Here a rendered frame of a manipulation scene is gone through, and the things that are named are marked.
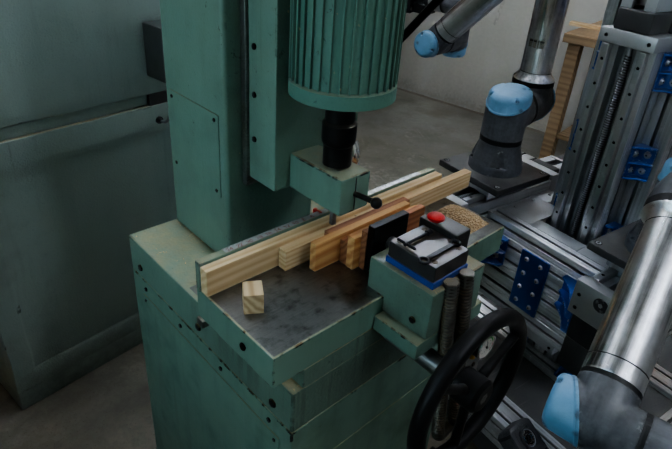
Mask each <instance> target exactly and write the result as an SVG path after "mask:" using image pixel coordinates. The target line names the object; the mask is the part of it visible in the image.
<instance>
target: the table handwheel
mask: <svg viewBox="0 0 672 449"><path fill-rule="evenodd" d="M506 326H509V329H510V333H509V334H508V335H507V337H506V338H505V339H504V340H503V342H502V343H501V344H500V346H499V347H498V348H497V349H496V351H495V352H494V353H493V354H492V355H491V357H490V358H489V359H488V360H487V361H486V362H485V363H484V365H483V366H482V367H481V368H480V369H479V370H478V371H477V370H476V369H474V368H473V367H471V366H467V367H463V368H462V366H463V365H464V364H465V362H466V361H467V360H468V359H469V357H470V356H471V355H472V354H473V353H474V352H475V350H476V349H477V348H478V347H479V346H480V345H481V344H482V343H483V342H484V341H485V340H486V339H488V338H489V337H490V336H491V335H492V334H494V333H495V332H497V331H498V330H500V329H502V328H504V327H506ZM384 339H386V338H385V337H384ZM386 340H387V339H386ZM387 341H388V340H387ZM388 342H390V341H388ZM526 342H527V325H526V321H525V319H524V317H523V316H522V314H521V313H519V312H518V311H517V310H515V309H512V308H501V309H497V310H494V311H492V312H490V313H488V314H486V315H485V316H483V317H482V318H480V319H479V320H478V321H476V322H475V323H474V324H473V325H472V326H471V327H470V328H468V329H467V330H466V331H465V332H464V333H463V334H462V336H461V337H460V338H459V339H458V340H457V341H456V342H455V343H454V345H453V346H452V347H451V348H450V349H449V351H448V352H447V353H446V355H445V356H444V357H443V356H441V355H440V354H439V353H438V351H436V350H435V349H433V348H431V349H429V350H428V351H426V352H425V353H424V354H422V355H421V356H419V357H418V358H417V359H415V360H414V359H412V358H411V357H410V356H408V355H407V354H406V353H404V352H403V351H402V350H400V349H399V348H398V347H396V346H395V345H394V344H392V343H391V342H390V343H391V344H392V345H394V346H395V347H396V348H398V349H399V350H400V351H402V352H403V353H404V354H406V355H407V356H408V357H410V358H411V359H412V360H413V361H415V362H416V363H417V364H419V365H420V366H421V367H423V368H424V369H425V370H427V371H428V372H429V373H431V374H432V375H431V377H430V379H429V380H428V382H427V384H426V386H425V388H424V390H423V392H422V394H421V396H420V398H419V400H418V402H417V404H416V407H415V409H414V412H413V415H412V418H411V421H410V424H409V428H408V434H407V449H426V440H427V435H428V431H429V428H430V425H431V422H432V419H433V417H434V414H435V412H436V410H437V408H438V405H439V404H440V402H441V400H442V398H443V396H444V395H449V396H450V398H451V399H453V400H454V401H455V402H457V403H458V404H459V405H460V407H459V411H458V415H457V419H456V422H455V425H454V429H453V432H452V435H451V438H450V439H448V440H447V441H446V442H445V443H443V444H442V445H440V446H439V447H437V448H436V449H465V448H466V447H467V446H468V445H469V444H470V443H471V442H472V441H473V440H474V439H475V438H476V436H477V435H478V434H479V433H480V432H481V430H482V429H483V428H484V427H485V425H486V424H487V423H488V421H489V420H490V419H491V417H492V416H493V414H494V413H495V411H496V410H497V408H498V407H499V405H500V404H501V402H502V400H503V399H504V397H505V395H506V393H507V391H508V390H509V388H510V386H511V384H512V382H513V380H514V378H515V375H516V373H517V371H518V368H519V366H520V363H521V361H522V358H523V354H524V351H525V347H526ZM504 356H505V357H504ZM503 357H504V360H503V363H502V365H501V367H500V370H499V372H498V374H497V376H496V378H495V380H494V382H493V383H492V381H491V380H490V379H488V377H489V375H490V374H491V373H492V371H493V370H494V369H495V368H496V366H497V365H498V364H499V362H500V361H501V360H502V358H503ZM469 412H470V413H473V414H472V415H471V416H470V418H469V419H468V420H467V418H468V415H469Z"/></svg>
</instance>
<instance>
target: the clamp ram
mask: <svg viewBox="0 0 672 449"><path fill-rule="evenodd" d="M408 218H409V213H408V212H407V211H405V210H402V211H399V212H397V213H395V214H393V215H391V216H388V217H386V218H384V219H382V220H379V221H377V222H375V223H373V224H371V225H369V228H368V237H367V246H366V256H365V265H364V268H365V269H367V270H368V271H369V269H370V260H371V257H372V256H373V255H375V254H377V253H379V252H381V251H383V250H385V249H387V248H389V244H390V241H391V240H393V239H395V238H397V237H399V236H401V235H403V234H405V233H406V231H407V224H408Z"/></svg>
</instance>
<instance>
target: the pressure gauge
mask: <svg viewBox="0 0 672 449"><path fill-rule="evenodd" d="M495 340H496V336H495V335H494V334H492V335H491V336H490V337H489V338H488V339H486V340H485V341H484V342H483V343H482V344H481V345H480V346H479V347H478V348H477V349H476V350H475V352H474V353H473V354H472V355H471V356H470V359H475V357H476V358H477V359H478V360H483V359H484V358H485V357H486V356H487V355H488V354H489V353H490V351H491V350H492V348H493V346H494V344H495ZM487 343H488V349H486V346H487Z"/></svg>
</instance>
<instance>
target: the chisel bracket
mask: <svg viewBox="0 0 672 449"><path fill-rule="evenodd" d="M322 158H323V147H322V146H320V145H316V146H312V147H309V148H306V149H302V150H299V151H296V152H292V153H291V155H290V187H291V188H293V189H295V190H296V191H298V192H299V193H301V194H303V195H304V196H306V197H308V198H309V199H311V200H313V201H314V202H316V203H317V204H319V205H321V206H322V207H324V208H326V209H327V210H329V211H331V212H332V213H334V214H335V215H337V216H342V215H344V214H346V213H349V212H351V211H354V210H356V209H358V208H361V207H363V206H365V205H366V204H367V202H366V201H363V200H361V199H358V198H356V197H354V196H353V193H354V192H355V191H357V192H359V193H362V194H364V195H366V196H368V187H369V178H370V171H369V170H367V169H365V168H363V167H361V166H359V165H357V164H355V163H354V162H352V164H351V166H350V167H348V168H345V169H333V168H329V167H327V166H325V165H324V164H323V163H322Z"/></svg>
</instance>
